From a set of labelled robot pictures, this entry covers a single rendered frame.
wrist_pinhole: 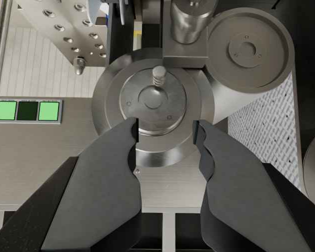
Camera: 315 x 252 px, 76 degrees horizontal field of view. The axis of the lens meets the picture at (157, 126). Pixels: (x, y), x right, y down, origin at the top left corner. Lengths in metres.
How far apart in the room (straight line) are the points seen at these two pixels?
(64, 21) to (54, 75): 1.82
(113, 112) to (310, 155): 0.24
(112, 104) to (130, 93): 0.03
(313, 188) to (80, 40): 0.53
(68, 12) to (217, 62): 0.32
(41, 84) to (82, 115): 1.74
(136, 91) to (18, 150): 0.51
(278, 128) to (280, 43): 0.11
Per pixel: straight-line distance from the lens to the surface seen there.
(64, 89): 2.24
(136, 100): 0.22
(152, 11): 0.66
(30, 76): 2.41
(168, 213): 0.59
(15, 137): 0.69
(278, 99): 0.34
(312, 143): 0.31
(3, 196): 0.70
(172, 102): 0.22
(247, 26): 0.32
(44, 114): 0.65
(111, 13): 0.32
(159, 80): 0.21
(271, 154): 0.35
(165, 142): 0.23
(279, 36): 0.33
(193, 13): 0.20
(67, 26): 0.53
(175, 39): 0.24
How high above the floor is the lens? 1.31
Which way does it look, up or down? 9 degrees down
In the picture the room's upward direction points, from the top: 179 degrees counter-clockwise
